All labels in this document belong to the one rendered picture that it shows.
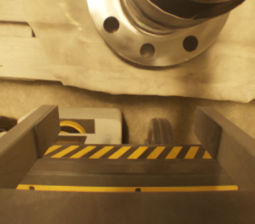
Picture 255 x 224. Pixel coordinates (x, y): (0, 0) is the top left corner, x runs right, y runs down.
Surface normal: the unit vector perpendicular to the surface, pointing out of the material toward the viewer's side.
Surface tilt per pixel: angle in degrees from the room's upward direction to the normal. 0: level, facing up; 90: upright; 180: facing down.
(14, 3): 0
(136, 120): 0
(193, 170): 0
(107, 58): 53
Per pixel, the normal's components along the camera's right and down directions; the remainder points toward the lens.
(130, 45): 0.01, 0.29
